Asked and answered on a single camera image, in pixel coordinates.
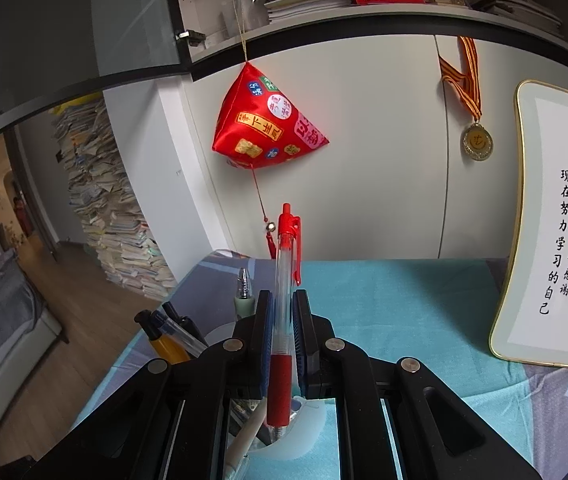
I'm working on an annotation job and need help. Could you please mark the gold framed calligraphy plaque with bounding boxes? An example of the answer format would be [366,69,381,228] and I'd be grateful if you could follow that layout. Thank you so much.
[488,79,568,370]

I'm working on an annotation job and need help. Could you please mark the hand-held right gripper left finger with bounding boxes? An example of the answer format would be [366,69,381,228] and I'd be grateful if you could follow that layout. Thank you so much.
[14,290,275,480]

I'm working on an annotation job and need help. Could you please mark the red gel pen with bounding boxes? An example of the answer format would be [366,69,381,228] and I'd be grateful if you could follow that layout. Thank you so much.
[266,203,303,443]

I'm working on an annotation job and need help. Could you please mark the tall stack of books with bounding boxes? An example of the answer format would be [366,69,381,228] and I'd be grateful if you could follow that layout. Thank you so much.
[54,97,179,303]

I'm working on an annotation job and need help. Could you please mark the clear pen with black tip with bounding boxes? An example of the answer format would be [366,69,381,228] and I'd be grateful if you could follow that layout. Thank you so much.
[151,310,207,358]

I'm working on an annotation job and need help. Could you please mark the stack of grey books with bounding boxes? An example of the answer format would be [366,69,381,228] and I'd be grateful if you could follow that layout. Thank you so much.
[474,0,564,36]

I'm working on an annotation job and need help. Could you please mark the light green pen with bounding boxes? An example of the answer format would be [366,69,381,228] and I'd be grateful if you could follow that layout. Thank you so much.
[234,267,257,318]

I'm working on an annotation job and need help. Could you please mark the yellow pen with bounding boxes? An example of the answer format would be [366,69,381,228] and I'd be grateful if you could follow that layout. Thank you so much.
[134,310,189,365]

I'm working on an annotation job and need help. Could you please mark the medal with striped ribbon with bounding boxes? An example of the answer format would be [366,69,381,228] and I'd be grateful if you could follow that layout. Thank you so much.
[438,36,493,162]

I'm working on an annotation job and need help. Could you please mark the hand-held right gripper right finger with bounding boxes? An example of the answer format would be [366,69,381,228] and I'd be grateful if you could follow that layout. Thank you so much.
[293,289,539,480]

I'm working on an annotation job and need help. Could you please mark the red hanging pouch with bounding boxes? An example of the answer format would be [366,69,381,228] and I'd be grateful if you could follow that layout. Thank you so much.
[212,62,329,261]

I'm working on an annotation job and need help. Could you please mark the glass cabinet door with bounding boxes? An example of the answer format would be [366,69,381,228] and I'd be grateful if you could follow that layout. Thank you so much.
[0,0,187,151]

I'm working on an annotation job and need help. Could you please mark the grey bed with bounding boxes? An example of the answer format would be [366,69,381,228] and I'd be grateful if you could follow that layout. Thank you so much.
[0,250,70,401]

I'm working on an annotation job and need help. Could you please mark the translucent plastic cup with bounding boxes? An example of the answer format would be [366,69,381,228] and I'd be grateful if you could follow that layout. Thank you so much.
[204,322,337,463]

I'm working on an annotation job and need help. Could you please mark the teal and purple tablecloth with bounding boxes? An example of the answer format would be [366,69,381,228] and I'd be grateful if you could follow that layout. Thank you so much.
[71,255,568,480]

